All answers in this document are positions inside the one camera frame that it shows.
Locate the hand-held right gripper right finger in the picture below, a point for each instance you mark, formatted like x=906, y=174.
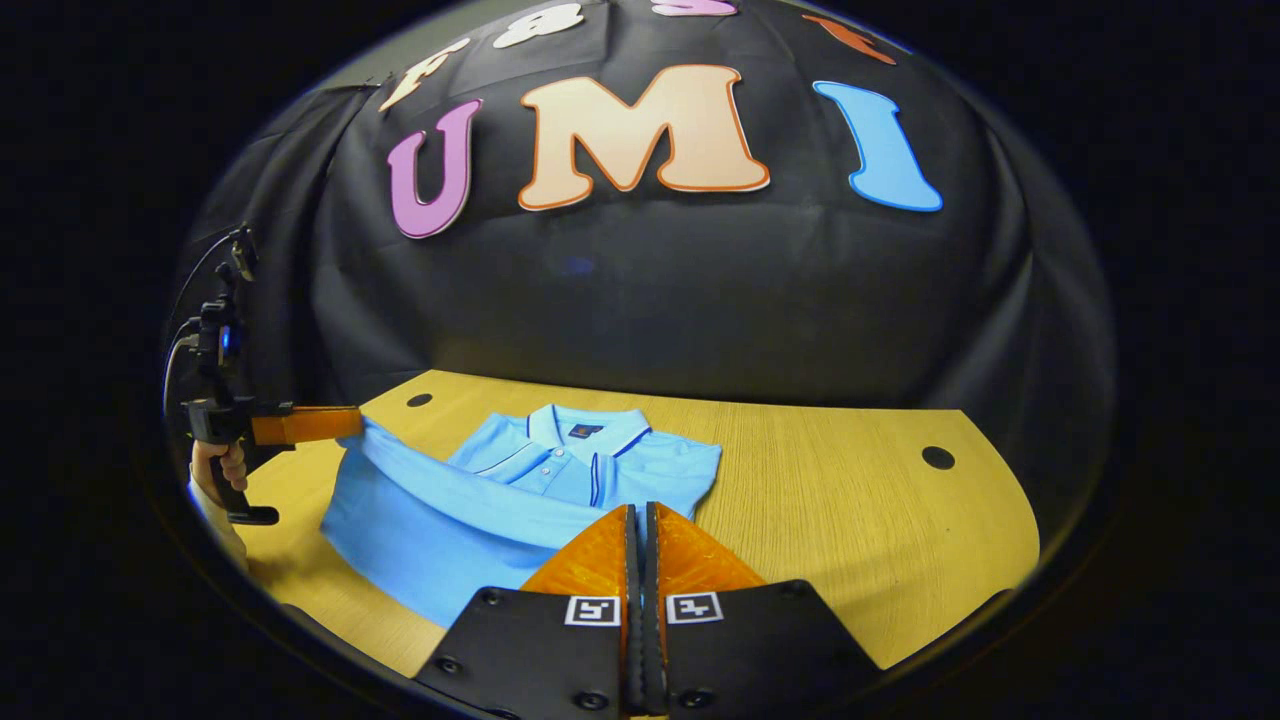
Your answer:
x=750, y=650

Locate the light blue polo T-shirt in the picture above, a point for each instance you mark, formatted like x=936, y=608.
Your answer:
x=430, y=540

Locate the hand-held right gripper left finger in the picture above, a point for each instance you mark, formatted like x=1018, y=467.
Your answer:
x=540, y=650

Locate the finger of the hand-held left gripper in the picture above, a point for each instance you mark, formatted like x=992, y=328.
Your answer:
x=305, y=425

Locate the black backdrop cloth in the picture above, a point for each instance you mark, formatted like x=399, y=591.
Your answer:
x=650, y=290

